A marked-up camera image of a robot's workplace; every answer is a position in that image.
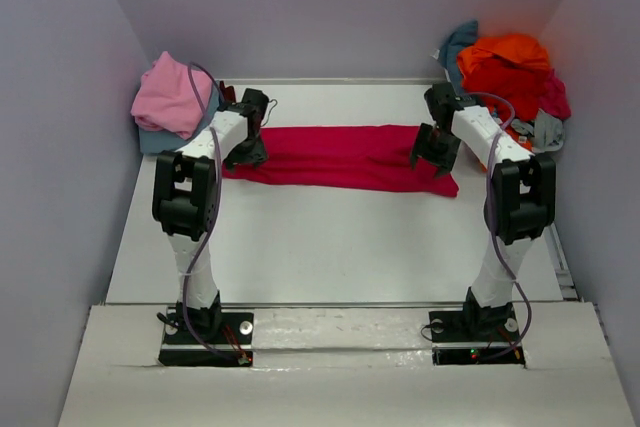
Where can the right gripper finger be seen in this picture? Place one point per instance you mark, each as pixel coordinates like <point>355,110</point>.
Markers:
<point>421,146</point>
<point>446,160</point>

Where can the dark red folded t shirt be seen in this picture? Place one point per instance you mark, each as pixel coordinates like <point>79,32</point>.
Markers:
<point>228,92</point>

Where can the light blue folded t shirt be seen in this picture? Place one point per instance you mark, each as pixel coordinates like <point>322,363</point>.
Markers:
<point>154,142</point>

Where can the orange t shirt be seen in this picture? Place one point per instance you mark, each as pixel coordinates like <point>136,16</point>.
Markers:
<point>518,49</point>

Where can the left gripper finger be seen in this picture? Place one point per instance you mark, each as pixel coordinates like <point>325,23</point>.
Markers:
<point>234,159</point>
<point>258,153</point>

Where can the grey t shirt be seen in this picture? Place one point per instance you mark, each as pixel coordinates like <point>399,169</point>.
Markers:
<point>544,134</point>

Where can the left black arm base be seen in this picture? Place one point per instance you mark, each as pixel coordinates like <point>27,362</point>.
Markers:
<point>230,347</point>

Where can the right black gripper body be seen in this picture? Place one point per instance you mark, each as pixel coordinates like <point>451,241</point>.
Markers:
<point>442,140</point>

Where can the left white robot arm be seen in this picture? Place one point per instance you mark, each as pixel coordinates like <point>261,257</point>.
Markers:
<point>186,203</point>

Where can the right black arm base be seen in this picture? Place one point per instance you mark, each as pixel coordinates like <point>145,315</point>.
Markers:
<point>454,344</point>

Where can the pink folded t shirt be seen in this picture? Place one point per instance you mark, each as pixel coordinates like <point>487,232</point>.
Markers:
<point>171,98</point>

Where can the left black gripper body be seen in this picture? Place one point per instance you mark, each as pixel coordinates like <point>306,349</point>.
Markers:
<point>251,141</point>

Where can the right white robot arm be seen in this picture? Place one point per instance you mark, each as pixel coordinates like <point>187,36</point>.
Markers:
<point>520,201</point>

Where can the white laundry basket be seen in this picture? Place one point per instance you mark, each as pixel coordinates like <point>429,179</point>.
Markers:
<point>537,98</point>

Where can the teal blue t shirt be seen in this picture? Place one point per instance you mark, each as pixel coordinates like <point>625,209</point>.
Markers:
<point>463,36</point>

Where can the magenta t shirt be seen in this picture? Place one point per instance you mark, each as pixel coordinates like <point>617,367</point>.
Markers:
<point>554,100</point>
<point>375,158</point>

